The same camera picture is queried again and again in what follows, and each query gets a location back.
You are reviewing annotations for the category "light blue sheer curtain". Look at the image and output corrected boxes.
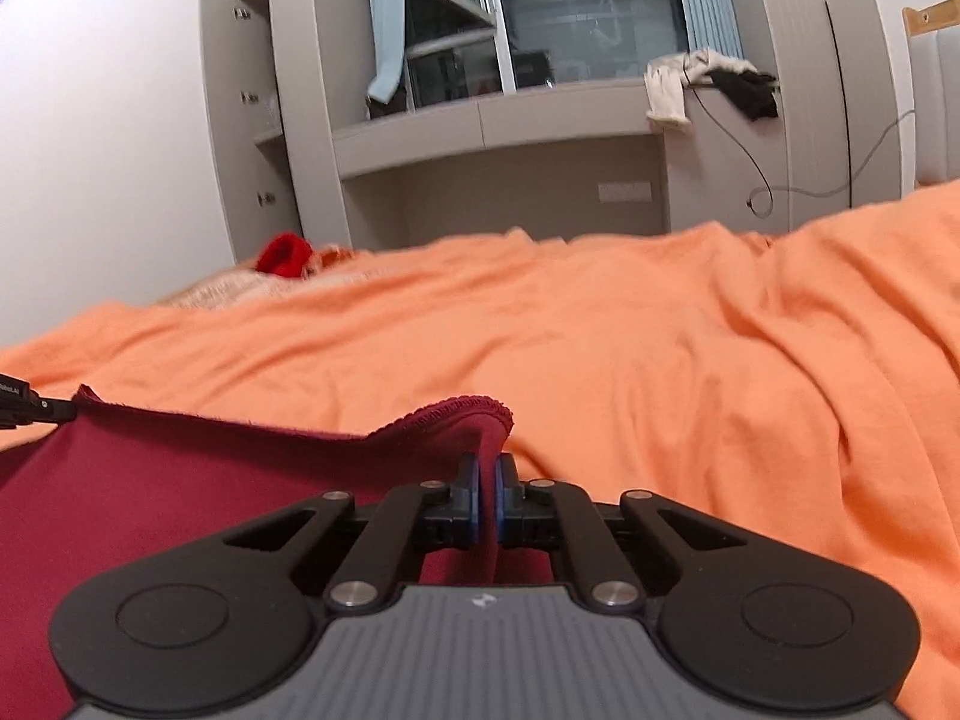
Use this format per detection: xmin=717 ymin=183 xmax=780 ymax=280
xmin=363 ymin=0 xmax=408 ymax=103

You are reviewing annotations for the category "grey wardrobe door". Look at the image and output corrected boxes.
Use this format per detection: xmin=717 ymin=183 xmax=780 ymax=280
xmin=199 ymin=0 xmax=302 ymax=265

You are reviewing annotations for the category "orange blanket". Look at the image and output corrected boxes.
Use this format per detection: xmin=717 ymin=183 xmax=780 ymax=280
xmin=0 ymin=180 xmax=960 ymax=720

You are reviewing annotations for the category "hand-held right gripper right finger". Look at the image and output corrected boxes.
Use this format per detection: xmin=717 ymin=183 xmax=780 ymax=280
xmin=495 ymin=452 xmax=760 ymax=612

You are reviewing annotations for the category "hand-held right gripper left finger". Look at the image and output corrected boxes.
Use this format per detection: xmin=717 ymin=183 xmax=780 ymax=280
xmin=204 ymin=452 xmax=485 ymax=612

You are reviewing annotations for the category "black cable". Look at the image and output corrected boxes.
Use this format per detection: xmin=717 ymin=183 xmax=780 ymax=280
xmin=685 ymin=81 xmax=918 ymax=215

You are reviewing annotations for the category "white garment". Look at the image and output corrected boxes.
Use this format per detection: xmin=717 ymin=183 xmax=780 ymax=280
xmin=644 ymin=48 xmax=760 ymax=129

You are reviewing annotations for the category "large glass window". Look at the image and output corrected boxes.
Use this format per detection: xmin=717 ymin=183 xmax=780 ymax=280
xmin=405 ymin=0 xmax=692 ymax=103

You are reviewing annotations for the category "dark red long-sleeve sweater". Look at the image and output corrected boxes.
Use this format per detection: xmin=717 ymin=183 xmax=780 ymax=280
xmin=0 ymin=385 xmax=560 ymax=720

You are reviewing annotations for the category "bright red cloth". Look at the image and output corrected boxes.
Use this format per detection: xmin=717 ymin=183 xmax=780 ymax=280
xmin=254 ymin=233 xmax=317 ymax=279

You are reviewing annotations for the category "pale pink patterned cloth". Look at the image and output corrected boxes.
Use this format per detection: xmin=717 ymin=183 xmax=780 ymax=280
xmin=156 ymin=243 xmax=377 ymax=311

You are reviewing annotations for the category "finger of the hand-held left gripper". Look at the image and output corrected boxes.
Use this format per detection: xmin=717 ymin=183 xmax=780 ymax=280
xmin=30 ymin=394 xmax=79 ymax=423

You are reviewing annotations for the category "grey built-in wardrobe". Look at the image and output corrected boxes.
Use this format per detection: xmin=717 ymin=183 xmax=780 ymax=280
xmin=231 ymin=0 xmax=920 ymax=257

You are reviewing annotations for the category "grey window ledge cabinet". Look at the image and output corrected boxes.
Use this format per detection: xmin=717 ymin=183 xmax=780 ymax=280
xmin=331 ymin=79 xmax=670 ymax=182

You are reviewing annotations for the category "black garment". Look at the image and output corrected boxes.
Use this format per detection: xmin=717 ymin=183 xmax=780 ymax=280
xmin=708 ymin=68 xmax=782 ymax=122

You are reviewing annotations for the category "grey padded wooden headboard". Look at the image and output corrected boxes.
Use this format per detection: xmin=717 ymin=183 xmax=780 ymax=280
xmin=901 ymin=4 xmax=960 ymax=190

